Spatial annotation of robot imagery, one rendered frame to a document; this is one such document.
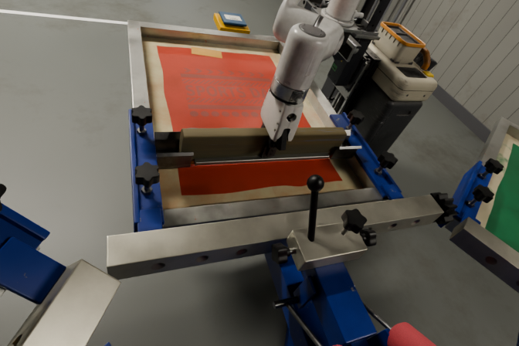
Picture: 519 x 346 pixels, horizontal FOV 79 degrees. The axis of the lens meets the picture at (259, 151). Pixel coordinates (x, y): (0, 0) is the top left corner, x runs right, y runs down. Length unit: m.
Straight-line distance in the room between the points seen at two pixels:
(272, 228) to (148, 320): 1.08
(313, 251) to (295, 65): 0.32
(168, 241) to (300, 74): 0.36
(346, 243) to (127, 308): 1.18
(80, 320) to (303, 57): 0.48
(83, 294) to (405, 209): 0.61
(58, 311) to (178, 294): 1.26
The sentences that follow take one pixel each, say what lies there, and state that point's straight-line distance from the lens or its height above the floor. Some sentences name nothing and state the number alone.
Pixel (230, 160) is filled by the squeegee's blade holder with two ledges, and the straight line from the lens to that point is 0.71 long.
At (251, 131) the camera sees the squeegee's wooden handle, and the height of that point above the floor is 1.06.
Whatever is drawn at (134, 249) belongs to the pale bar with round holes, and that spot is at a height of 1.04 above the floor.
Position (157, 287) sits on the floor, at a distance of 1.61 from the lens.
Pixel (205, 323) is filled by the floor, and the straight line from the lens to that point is 1.58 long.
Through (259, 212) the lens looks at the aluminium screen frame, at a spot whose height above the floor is 0.99.
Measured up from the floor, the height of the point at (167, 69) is 0.96.
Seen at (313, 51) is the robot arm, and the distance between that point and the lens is 0.58.
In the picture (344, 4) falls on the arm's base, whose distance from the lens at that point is 1.21.
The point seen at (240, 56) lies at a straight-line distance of 1.18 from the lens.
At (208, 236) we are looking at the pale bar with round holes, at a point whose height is 1.04.
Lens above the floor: 1.51
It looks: 43 degrees down
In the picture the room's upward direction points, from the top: 21 degrees clockwise
